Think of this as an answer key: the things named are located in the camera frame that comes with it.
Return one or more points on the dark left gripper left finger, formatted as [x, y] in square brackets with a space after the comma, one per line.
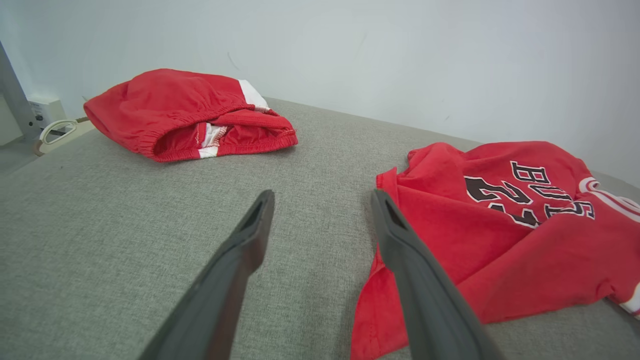
[220, 290]

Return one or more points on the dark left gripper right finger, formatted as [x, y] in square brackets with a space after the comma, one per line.
[425, 300]

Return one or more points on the red shorts with white stripe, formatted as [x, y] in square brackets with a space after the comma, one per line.
[165, 105]

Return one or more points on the grey fabric sofa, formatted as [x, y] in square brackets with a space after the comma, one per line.
[100, 240]

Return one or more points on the white laundry basket brown rim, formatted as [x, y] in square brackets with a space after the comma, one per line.
[52, 131]

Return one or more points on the white wall socket box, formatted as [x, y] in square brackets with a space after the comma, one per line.
[47, 110]

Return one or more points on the grey metal post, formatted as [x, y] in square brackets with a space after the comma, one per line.
[15, 100]

